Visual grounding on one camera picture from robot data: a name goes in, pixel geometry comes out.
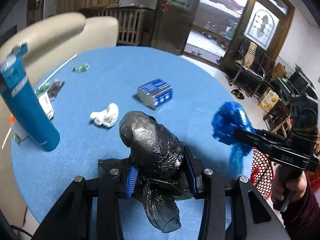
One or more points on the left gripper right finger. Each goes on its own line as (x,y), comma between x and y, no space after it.
(233,208)

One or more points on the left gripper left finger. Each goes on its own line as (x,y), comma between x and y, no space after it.
(70,217)

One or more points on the blue plastic bag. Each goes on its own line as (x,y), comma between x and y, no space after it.
(230,117)

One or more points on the black plastic trash bag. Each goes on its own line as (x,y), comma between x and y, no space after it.
(158,155)

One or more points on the white tissue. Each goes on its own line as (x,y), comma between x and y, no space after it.
(107,117)

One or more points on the blue white small box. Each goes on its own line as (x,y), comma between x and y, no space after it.
(155,93)

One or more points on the red mesh trash basket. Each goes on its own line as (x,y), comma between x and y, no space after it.
(262,173)

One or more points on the person right hand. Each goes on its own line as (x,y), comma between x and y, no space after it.
(297,185)

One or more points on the wooden chair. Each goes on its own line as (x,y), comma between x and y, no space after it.
(278,119)

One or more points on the orange printed cardboard box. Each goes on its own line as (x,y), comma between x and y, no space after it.
(268,100)

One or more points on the pair of brown slippers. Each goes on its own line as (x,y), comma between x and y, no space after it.
(238,95)

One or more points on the black metal armchair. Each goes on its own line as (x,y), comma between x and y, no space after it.
(254,67)

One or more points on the blue tablecloth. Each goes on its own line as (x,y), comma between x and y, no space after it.
(114,75)

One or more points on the white label packet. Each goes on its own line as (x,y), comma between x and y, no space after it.
(46,105)

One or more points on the dark snack packet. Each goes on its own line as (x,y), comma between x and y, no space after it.
(54,89)

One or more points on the blue water bottle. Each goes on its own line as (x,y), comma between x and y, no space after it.
(22,102)

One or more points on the fixed glass door panel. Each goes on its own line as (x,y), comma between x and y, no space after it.
(264,22)

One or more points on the green candy wrappers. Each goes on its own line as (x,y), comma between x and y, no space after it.
(81,68)

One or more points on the white straw stick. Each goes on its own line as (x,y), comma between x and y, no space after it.
(57,70)

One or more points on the cream leather sofa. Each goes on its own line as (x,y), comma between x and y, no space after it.
(50,42)

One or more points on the wooden slatted radiator cover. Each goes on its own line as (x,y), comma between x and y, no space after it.
(136,23)

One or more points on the brown glass panel door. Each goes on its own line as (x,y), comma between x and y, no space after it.
(173,23)

